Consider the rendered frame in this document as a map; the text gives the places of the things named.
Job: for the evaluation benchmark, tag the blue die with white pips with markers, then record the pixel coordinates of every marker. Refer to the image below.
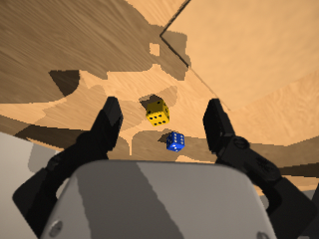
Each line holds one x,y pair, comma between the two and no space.
175,142

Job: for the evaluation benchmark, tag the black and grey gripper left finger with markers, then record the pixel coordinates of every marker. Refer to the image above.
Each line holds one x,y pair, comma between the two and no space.
36,197

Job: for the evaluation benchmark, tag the yellow die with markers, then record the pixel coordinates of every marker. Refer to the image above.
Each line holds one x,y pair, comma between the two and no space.
157,113

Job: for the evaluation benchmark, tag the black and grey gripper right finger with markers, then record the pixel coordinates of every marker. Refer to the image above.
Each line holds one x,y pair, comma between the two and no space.
290,211

